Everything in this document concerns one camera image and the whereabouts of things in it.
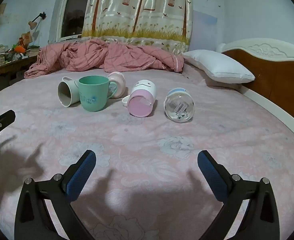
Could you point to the white pillow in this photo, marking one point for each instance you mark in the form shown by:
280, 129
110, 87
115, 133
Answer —
219, 66

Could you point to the pale pink cup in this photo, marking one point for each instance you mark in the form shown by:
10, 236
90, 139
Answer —
118, 85

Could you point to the pink floral bed sheet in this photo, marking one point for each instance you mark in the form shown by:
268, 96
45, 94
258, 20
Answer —
142, 160

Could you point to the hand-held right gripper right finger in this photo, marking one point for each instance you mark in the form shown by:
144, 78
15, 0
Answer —
210, 172

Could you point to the pink checked quilt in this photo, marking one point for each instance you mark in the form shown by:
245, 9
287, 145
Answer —
104, 56

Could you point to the pink and white face cup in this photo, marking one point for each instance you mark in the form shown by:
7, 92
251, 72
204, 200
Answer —
142, 100

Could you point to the tree print curtain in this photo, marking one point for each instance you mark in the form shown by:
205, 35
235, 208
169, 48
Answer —
139, 12

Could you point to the clear glass cup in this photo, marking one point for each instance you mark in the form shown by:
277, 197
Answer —
179, 107

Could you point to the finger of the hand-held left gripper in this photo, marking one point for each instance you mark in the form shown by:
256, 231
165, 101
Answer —
2, 121

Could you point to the wall lamp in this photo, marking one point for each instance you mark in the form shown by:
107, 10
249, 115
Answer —
37, 20

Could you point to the wooden headboard with white trim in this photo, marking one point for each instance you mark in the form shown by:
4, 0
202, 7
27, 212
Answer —
274, 70

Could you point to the wooden side table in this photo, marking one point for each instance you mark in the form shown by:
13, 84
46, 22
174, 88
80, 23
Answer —
7, 70

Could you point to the window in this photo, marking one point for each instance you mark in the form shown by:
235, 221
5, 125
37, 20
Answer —
73, 12

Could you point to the orange and green toy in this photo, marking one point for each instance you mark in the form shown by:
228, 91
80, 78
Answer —
20, 48

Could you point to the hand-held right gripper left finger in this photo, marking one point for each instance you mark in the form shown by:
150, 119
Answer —
83, 172

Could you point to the green cup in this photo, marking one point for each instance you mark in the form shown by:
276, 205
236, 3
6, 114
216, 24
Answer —
93, 93

